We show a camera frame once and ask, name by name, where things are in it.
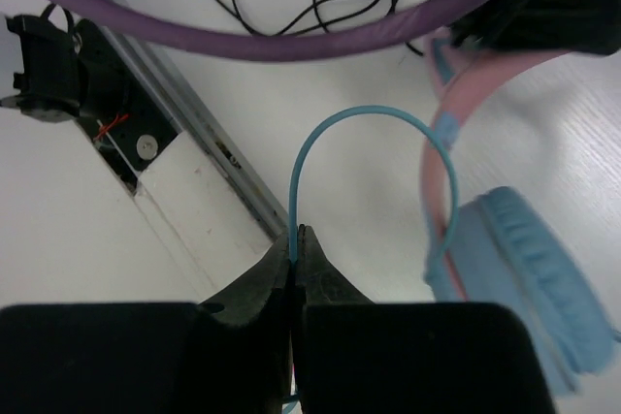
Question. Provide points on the aluminium rail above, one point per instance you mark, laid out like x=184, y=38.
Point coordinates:
x=175, y=96

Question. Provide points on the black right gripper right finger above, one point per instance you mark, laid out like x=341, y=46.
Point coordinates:
x=354, y=356

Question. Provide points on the pink blue cat-ear headphones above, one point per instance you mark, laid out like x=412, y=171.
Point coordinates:
x=496, y=248

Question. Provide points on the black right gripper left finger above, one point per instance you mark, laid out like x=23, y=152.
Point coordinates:
x=228, y=354

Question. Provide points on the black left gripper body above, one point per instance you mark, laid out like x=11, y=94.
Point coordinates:
x=586, y=26

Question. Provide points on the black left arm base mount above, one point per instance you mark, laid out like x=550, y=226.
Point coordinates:
x=74, y=74

